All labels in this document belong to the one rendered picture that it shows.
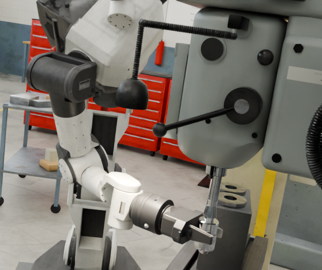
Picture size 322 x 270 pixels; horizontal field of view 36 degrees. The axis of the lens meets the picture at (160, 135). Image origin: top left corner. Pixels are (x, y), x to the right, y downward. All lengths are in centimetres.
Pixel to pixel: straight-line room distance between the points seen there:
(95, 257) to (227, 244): 71
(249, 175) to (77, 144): 165
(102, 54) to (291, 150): 59
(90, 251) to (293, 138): 114
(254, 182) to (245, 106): 197
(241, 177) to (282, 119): 197
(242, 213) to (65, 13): 71
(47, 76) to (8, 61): 1108
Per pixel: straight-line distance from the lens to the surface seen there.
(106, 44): 132
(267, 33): 96
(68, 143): 139
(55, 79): 128
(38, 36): 657
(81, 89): 129
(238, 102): 94
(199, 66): 99
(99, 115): 171
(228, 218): 134
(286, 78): 94
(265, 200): 291
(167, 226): 115
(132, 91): 105
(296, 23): 95
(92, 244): 191
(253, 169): 287
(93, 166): 142
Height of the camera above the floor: 158
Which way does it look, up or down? 12 degrees down
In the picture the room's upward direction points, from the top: 8 degrees clockwise
